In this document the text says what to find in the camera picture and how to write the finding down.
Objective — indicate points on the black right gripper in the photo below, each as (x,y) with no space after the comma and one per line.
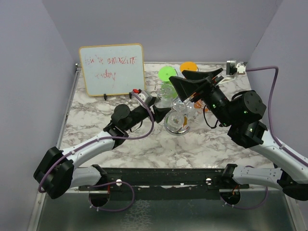
(186,87)

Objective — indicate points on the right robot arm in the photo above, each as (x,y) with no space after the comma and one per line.
(242,115)

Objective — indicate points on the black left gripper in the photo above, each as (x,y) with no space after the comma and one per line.
(159,112)

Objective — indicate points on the chrome wine glass rack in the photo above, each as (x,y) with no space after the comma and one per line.
(192,121)

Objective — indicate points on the yellow framed whiteboard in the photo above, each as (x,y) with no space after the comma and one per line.
(112,69)

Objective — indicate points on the black mounting rail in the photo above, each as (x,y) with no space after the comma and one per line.
(122,184)

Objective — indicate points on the orange plastic wine glass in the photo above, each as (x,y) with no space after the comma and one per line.
(200,106)

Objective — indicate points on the green plastic wine glass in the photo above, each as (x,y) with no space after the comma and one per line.
(164,74)

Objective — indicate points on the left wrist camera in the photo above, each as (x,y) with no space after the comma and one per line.
(143,97)

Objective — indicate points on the yellow plastic wine glass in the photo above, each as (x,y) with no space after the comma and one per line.
(190,66)

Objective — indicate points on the clear hung wine glass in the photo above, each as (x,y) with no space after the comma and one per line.
(175,122)

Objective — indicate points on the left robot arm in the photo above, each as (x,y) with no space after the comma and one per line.
(60,170)

